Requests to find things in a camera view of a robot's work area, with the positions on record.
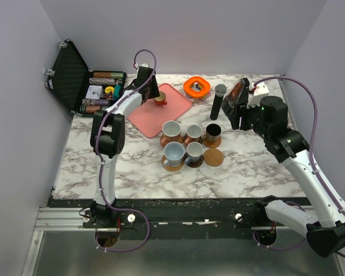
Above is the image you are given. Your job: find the pink mug back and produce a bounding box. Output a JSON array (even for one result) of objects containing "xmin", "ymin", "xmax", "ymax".
[{"xmin": 183, "ymin": 124, "xmax": 203, "ymax": 146}]

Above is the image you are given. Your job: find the light blue mug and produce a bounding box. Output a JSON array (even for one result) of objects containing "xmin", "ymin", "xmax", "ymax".
[{"xmin": 162, "ymin": 141, "xmax": 185, "ymax": 167}]

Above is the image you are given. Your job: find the light wood coaster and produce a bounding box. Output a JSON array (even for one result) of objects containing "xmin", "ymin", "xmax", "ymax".
[
  {"xmin": 204, "ymin": 148, "xmax": 224, "ymax": 167},
  {"xmin": 202, "ymin": 135, "xmax": 221, "ymax": 148}
]

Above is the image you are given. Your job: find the dark wood coaster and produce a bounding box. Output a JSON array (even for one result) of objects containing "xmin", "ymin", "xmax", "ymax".
[{"xmin": 183, "ymin": 154, "xmax": 204, "ymax": 168}]

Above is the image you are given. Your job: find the pink mug front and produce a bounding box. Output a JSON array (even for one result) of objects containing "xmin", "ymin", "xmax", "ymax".
[{"xmin": 162, "ymin": 121, "xmax": 181, "ymax": 142}]

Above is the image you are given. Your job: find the orange lid container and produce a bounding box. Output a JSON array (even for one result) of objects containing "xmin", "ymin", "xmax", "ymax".
[{"xmin": 183, "ymin": 76, "xmax": 211, "ymax": 101}]

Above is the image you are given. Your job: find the pink mug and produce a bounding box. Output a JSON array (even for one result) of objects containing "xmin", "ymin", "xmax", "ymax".
[
  {"xmin": 183, "ymin": 124, "xmax": 203, "ymax": 146},
  {"xmin": 162, "ymin": 121, "xmax": 181, "ymax": 142}
]

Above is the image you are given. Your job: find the small tan cup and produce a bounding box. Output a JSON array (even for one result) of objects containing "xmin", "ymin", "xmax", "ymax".
[{"xmin": 154, "ymin": 91, "xmax": 167, "ymax": 106}]

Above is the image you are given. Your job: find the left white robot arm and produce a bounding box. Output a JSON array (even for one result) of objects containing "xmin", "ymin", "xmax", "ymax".
[{"xmin": 90, "ymin": 66, "xmax": 159, "ymax": 227}]

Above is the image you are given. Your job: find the large woven rattan coaster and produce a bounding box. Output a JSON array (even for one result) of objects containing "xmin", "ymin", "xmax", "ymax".
[{"xmin": 160, "ymin": 135, "xmax": 183, "ymax": 148}]

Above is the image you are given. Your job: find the grey mug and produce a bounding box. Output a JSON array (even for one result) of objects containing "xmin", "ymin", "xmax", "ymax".
[{"xmin": 185, "ymin": 142, "xmax": 203, "ymax": 164}]

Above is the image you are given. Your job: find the small woven rattan coaster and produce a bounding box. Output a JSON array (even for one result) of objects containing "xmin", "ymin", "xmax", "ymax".
[{"xmin": 161, "ymin": 155, "xmax": 184, "ymax": 172}]

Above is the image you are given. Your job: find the purple cable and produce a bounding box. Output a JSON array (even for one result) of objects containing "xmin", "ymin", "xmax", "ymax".
[
  {"xmin": 252, "ymin": 76, "xmax": 345, "ymax": 261},
  {"xmin": 94, "ymin": 49, "xmax": 158, "ymax": 253}
]

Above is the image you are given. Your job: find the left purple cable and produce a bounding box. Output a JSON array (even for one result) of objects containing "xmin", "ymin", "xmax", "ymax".
[{"xmin": 94, "ymin": 49, "xmax": 158, "ymax": 253}]

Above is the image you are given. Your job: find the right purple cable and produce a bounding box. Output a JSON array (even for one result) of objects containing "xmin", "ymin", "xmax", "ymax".
[{"xmin": 252, "ymin": 76, "xmax": 345, "ymax": 261}]

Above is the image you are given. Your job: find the black poker chip case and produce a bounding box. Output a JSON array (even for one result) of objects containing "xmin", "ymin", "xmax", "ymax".
[{"xmin": 44, "ymin": 40, "xmax": 127, "ymax": 117}]

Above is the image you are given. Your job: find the pink serving tray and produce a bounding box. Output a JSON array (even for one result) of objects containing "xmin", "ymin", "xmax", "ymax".
[{"xmin": 128, "ymin": 83, "xmax": 192, "ymax": 138}]

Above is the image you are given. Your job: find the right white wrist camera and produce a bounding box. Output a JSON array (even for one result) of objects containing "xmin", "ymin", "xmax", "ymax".
[{"xmin": 247, "ymin": 82, "xmax": 269, "ymax": 109}]

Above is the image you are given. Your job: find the black gold mug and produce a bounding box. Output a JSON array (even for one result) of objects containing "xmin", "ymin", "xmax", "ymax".
[{"xmin": 205, "ymin": 123, "xmax": 221, "ymax": 142}]

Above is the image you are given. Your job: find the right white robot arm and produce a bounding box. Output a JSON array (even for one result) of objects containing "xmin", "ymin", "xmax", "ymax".
[{"xmin": 226, "ymin": 96, "xmax": 345, "ymax": 258}]

